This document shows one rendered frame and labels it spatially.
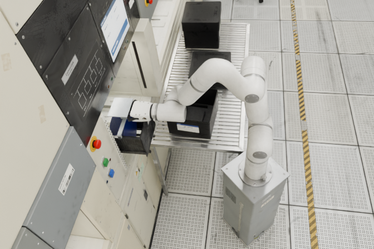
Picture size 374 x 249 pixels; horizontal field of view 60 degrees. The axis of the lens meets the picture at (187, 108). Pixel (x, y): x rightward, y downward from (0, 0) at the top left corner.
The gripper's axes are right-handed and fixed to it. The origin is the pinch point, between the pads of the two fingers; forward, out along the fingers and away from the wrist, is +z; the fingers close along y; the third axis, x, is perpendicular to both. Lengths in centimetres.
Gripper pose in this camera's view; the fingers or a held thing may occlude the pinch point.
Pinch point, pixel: (122, 109)
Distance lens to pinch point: 162.4
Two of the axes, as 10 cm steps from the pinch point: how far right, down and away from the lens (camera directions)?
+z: -9.8, -0.6, 1.7
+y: 1.5, -7.7, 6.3
